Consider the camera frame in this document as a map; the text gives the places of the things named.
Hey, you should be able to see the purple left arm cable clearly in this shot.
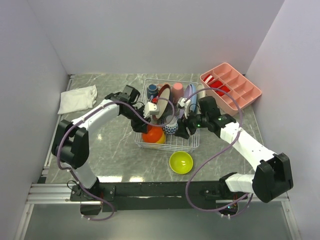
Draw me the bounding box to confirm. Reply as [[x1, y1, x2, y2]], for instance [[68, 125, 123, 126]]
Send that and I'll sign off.
[[56, 96, 177, 221]]

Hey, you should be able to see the red white striped item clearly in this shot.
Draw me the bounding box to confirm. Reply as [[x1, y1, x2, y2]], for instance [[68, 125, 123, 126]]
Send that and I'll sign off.
[[203, 74, 214, 84]]

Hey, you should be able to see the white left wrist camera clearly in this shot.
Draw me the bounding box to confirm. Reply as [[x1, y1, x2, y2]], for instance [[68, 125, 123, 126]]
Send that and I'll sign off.
[[143, 101, 160, 119]]

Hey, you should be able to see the pink compartment organizer tray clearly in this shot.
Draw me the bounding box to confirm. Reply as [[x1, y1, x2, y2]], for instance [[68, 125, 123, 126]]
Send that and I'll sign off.
[[199, 62, 262, 116]]

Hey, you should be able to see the white wire dish rack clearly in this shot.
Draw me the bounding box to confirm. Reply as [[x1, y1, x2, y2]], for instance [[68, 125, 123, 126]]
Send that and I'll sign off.
[[134, 78, 201, 153]]

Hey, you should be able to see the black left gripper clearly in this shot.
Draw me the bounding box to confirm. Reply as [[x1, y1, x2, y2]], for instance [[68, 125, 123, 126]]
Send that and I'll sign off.
[[121, 105, 151, 134]]

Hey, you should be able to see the white folded cloth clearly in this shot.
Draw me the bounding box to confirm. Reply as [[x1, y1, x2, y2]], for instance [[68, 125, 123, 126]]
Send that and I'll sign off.
[[57, 85, 98, 115]]

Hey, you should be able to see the orange-yellow bowl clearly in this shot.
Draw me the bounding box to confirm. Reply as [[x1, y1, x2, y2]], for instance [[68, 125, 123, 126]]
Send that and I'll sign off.
[[159, 132, 166, 144]]

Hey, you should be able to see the dark red rimmed plate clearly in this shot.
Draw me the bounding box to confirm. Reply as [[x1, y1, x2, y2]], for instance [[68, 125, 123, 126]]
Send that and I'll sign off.
[[153, 87, 172, 120]]

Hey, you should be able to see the red cloth item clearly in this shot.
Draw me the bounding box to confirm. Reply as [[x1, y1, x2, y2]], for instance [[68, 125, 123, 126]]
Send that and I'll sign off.
[[209, 80, 224, 89], [215, 85, 230, 97]]

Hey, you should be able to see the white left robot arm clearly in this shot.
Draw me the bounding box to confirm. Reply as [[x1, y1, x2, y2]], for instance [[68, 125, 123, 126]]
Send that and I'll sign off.
[[51, 85, 150, 201]]

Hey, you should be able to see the dark blue ceramic mug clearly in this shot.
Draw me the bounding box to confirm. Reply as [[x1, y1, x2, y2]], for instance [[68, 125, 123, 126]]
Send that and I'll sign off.
[[146, 84, 159, 100]]

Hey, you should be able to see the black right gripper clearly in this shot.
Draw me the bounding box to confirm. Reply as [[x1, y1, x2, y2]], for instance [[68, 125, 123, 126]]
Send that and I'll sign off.
[[174, 107, 209, 140]]

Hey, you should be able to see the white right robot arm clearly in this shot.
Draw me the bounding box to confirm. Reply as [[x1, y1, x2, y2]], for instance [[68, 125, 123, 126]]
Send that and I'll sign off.
[[176, 96, 294, 203]]

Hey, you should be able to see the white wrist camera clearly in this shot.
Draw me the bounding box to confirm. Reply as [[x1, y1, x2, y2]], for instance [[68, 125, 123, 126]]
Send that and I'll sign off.
[[176, 97, 191, 109], [143, 101, 160, 119]]

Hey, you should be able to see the lime green bowl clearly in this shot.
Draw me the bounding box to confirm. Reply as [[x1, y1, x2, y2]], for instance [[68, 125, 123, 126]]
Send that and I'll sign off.
[[169, 151, 194, 175]]

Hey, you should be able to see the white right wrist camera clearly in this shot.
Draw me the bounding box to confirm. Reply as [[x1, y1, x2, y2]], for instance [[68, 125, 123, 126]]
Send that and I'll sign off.
[[176, 97, 191, 109]]

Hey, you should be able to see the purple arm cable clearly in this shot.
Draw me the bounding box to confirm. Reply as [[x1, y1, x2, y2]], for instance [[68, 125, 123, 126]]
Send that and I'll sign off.
[[56, 96, 177, 221], [179, 87, 255, 218]]

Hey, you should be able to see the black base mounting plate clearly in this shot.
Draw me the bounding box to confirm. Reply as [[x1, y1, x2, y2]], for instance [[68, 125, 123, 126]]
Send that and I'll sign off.
[[70, 180, 245, 215]]

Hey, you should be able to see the cream and blue plate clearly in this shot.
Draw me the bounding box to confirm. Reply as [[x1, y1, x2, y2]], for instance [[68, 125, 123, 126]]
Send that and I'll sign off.
[[196, 83, 206, 100]]

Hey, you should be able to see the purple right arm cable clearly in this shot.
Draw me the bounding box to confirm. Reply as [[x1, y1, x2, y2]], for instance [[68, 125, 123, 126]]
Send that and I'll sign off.
[[179, 87, 255, 218]]

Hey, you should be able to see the pink plastic cup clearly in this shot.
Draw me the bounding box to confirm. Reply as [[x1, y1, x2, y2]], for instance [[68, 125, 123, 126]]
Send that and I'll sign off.
[[171, 82, 184, 104]]

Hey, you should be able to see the red-orange bowl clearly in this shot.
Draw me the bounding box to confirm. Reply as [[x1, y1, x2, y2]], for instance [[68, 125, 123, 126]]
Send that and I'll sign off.
[[141, 125, 163, 143]]

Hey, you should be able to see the aluminium rail frame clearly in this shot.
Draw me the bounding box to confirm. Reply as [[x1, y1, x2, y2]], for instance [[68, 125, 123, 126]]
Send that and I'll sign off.
[[15, 73, 302, 240]]

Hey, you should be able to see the red white patterned bowl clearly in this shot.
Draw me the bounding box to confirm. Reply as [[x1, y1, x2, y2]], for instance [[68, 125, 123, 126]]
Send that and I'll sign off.
[[162, 115, 178, 135]]

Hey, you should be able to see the lavender plate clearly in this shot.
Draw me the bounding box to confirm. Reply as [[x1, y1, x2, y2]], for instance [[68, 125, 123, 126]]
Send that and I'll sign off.
[[177, 84, 197, 119]]

